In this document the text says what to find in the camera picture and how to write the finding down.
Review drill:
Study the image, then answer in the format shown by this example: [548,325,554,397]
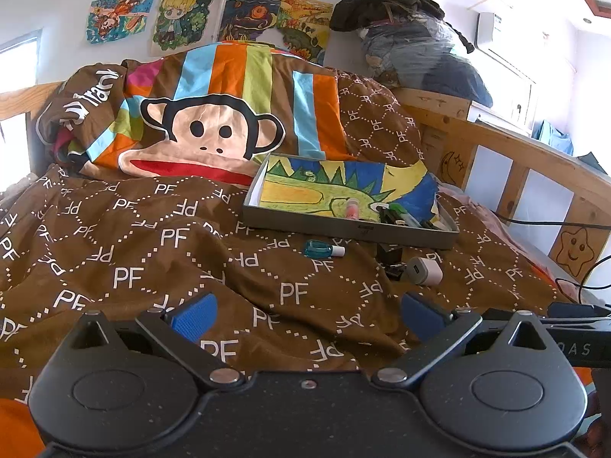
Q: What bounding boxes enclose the white USB charger plug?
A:
[405,258,443,286]

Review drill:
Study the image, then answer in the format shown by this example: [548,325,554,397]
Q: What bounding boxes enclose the black binder clip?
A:
[376,243,406,281]

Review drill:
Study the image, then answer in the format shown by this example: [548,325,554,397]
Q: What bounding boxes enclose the green cap marker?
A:
[388,203,420,227]

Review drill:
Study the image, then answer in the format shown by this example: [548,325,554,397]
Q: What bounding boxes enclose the teal nail polish bottle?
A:
[304,240,346,260]

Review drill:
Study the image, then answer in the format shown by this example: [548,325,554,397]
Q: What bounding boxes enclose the pink cosmetic tube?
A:
[345,198,360,220]

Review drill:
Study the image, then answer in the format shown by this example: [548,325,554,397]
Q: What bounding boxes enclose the grey metal tray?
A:
[243,154,459,249]

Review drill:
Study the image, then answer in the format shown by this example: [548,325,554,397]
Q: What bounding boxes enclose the brown PF patterned duvet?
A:
[0,59,574,406]

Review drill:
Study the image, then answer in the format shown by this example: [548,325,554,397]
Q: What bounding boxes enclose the dinosaur painting paper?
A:
[258,155,439,222]

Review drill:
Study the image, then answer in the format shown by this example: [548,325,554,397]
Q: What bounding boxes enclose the blue hanging clothing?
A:
[531,121,574,156]

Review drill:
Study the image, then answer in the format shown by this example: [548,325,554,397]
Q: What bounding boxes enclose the striped monkey face pillow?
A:
[35,42,350,186]

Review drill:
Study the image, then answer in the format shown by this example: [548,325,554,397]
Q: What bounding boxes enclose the bagged bedding bundle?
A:
[358,11,493,108]

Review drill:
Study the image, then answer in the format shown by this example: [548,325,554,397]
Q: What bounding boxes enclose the white air conditioner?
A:
[476,13,535,77]

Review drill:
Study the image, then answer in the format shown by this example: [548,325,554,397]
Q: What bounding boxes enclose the blond character drawing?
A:
[150,0,212,56]

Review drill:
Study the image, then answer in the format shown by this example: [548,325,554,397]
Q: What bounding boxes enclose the anime drawing lower left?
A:
[86,0,154,45]

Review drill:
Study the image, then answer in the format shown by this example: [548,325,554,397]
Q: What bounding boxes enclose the dark swirl painting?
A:
[218,0,281,42]

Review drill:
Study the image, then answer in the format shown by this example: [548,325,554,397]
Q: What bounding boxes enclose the orange landscape painting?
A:
[276,0,333,65]

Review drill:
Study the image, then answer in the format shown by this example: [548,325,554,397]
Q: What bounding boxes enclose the black fuzzy hat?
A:
[330,0,475,56]

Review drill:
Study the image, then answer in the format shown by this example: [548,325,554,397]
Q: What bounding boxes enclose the black power cable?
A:
[493,211,611,230]

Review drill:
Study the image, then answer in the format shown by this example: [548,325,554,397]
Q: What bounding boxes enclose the wooden side rail left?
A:
[0,82,63,121]

